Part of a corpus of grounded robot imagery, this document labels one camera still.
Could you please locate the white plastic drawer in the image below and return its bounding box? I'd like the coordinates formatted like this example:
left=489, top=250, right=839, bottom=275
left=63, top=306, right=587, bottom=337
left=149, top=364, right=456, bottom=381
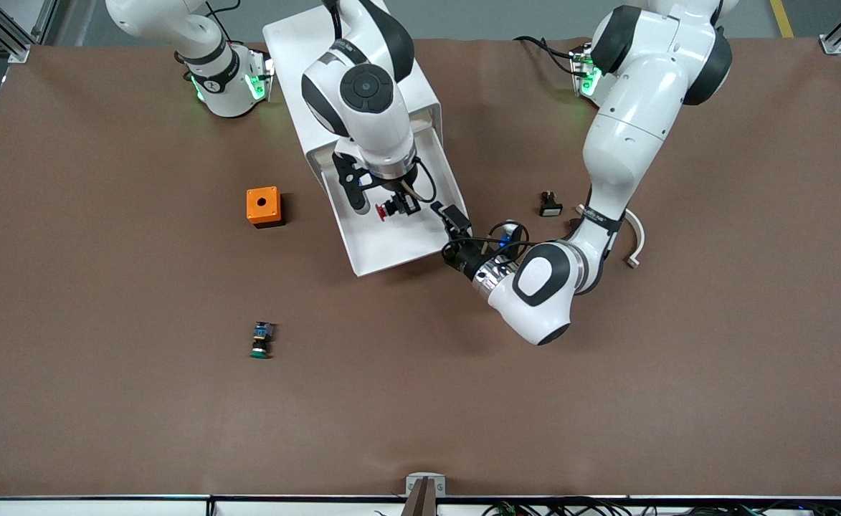
left=322, top=128, right=472, bottom=278

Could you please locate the white drawer cabinet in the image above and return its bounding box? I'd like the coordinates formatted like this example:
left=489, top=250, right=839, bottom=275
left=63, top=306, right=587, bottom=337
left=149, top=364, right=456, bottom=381
left=262, top=0, right=443, bottom=193

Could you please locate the green mushroom push button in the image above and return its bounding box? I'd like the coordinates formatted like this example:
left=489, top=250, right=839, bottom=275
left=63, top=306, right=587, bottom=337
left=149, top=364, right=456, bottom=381
left=250, top=321, right=276, bottom=360

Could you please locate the brown table cover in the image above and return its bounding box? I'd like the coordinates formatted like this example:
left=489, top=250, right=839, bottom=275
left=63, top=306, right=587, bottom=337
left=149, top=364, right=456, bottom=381
left=0, top=37, right=841, bottom=499

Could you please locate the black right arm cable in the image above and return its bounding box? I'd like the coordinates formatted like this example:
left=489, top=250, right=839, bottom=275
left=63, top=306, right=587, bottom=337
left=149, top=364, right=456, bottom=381
left=394, top=158, right=438, bottom=206

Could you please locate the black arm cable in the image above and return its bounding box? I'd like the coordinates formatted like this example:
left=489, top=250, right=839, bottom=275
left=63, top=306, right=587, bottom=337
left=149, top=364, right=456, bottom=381
left=394, top=158, right=438, bottom=206
left=440, top=221, right=533, bottom=269

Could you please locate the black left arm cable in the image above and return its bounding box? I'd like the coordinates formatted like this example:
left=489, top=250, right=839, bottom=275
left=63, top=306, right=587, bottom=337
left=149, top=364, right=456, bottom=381
left=440, top=221, right=533, bottom=269

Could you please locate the orange button enclosure box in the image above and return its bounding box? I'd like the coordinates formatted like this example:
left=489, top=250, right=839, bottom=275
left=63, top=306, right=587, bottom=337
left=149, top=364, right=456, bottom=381
left=245, top=186, right=285, bottom=229

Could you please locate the white curved plastic bracket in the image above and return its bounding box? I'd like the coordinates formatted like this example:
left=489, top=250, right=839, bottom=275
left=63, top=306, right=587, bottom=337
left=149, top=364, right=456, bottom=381
left=576, top=204, right=647, bottom=270

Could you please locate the black table cable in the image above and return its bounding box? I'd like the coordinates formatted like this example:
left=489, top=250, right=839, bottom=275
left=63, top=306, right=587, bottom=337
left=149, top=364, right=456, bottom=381
left=512, top=34, right=580, bottom=72

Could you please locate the grey metal edge bracket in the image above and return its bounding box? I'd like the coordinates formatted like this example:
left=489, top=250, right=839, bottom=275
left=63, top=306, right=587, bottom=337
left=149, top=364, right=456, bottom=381
left=405, top=472, right=447, bottom=516

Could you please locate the black cable bundle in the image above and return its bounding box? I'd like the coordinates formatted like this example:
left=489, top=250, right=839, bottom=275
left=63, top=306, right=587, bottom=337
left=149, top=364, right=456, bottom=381
left=374, top=498, right=841, bottom=516

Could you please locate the white table edge rail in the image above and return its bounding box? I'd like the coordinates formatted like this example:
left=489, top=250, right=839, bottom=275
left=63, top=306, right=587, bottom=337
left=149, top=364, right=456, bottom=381
left=0, top=494, right=841, bottom=516

